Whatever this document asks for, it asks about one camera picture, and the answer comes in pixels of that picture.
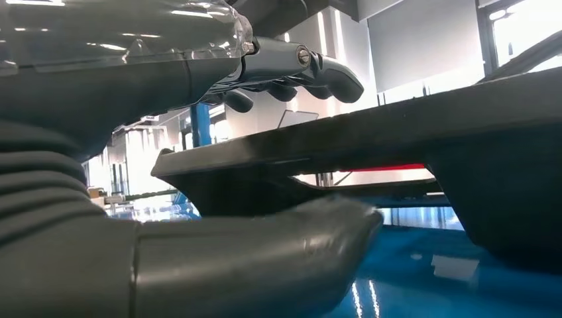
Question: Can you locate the red barrier belt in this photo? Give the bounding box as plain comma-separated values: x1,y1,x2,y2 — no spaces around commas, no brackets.
345,163,427,174

